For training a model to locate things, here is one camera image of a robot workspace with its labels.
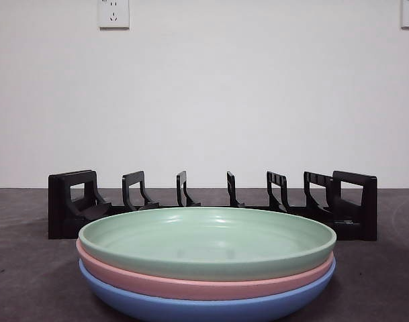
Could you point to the blue plate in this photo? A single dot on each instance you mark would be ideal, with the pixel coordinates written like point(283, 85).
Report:
point(204, 310)

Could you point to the green plate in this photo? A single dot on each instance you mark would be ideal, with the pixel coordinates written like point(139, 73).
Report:
point(204, 234)

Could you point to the black plastic dish rack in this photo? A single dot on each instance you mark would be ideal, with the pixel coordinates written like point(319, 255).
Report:
point(59, 218)

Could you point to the pink plate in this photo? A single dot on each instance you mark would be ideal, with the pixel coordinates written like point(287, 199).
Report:
point(204, 285)

